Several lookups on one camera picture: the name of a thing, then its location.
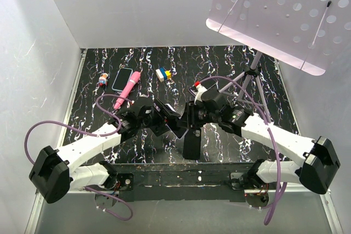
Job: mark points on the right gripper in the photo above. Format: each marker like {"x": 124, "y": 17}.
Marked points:
{"x": 191, "y": 120}

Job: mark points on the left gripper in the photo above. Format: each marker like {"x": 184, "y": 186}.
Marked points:
{"x": 164, "y": 114}

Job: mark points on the black phone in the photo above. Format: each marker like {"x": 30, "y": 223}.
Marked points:
{"x": 192, "y": 144}

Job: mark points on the lilac phone case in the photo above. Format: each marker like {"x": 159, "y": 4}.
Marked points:
{"x": 179, "y": 133}

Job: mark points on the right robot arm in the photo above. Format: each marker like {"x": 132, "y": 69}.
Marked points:
{"x": 312, "y": 163}

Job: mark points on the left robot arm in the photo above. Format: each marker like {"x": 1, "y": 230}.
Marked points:
{"x": 57, "y": 171}

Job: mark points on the phone in blue case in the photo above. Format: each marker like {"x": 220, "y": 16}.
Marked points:
{"x": 121, "y": 79}

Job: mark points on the coloured building block stack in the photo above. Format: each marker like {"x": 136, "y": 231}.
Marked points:
{"x": 163, "y": 74}

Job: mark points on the pink marker pen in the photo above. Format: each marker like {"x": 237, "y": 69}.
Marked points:
{"x": 133, "y": 80}

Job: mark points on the small toy figurine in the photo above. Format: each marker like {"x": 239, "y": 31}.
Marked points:
{"x": 103, "y": 79}

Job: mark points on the lilac tripod stand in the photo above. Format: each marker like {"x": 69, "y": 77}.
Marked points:
{"x": 252, "y": 75}

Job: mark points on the perforated lilac board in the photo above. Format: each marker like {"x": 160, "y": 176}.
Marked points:
{"x": 309, "y": 35}

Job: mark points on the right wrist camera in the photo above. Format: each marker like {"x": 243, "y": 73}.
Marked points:
{"x": 199, "y": 88}

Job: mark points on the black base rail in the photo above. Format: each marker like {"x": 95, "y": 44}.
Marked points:
{"x": 180, "y": 181}

